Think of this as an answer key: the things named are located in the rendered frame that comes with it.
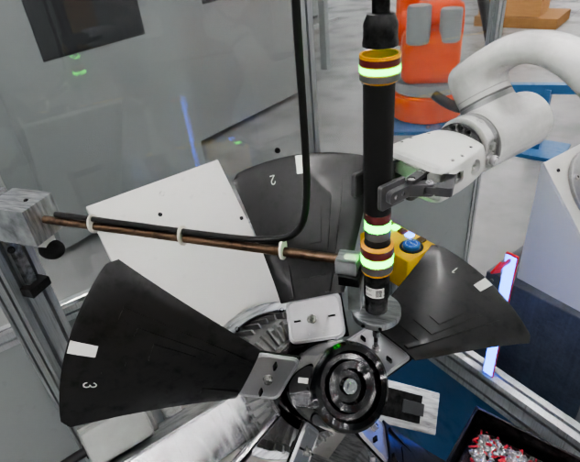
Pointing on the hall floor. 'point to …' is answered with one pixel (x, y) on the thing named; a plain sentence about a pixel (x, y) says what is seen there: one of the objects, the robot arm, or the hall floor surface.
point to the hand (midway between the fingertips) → (377, 187)
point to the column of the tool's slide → (50, 359)
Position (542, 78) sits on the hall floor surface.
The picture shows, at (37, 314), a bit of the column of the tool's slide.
